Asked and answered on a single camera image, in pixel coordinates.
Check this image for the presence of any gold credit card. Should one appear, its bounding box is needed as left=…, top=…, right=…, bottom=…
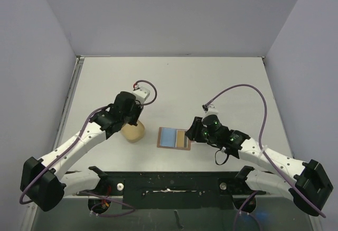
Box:
left=175, top=130, right=190, bottom=150

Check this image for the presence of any tan leather card holder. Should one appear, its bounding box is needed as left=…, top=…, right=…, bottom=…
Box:
left=157, top=127, right=191, bottom=151

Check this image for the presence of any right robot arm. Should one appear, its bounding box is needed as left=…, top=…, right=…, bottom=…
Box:
left=185, top=114, right=333, bottom=217

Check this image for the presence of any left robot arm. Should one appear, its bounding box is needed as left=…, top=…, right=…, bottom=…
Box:
left=19, top=87, right=150, bottom=211

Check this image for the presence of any wooden card tray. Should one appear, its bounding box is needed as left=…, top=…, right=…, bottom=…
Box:
left=120, top=121, right=145, bottom=143

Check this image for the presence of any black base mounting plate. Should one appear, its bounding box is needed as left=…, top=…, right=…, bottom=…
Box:
left=90, top=171, right=252, bottom=209

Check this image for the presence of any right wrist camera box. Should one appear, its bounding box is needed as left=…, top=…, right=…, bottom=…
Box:
left=202, top=104, right=219, bottom=116

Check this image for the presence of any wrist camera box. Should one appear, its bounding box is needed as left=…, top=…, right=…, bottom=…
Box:
left=132, top=85, right=151, bottom=104
left=202, top=104, right=219, bottom=116

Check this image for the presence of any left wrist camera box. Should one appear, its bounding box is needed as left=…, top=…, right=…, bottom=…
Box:
left=132, top=85, right=151, bottom=104

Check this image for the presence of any black right gripper cable loop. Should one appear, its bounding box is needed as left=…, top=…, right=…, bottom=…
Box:
left=214, top=149, right=230, bottom=166

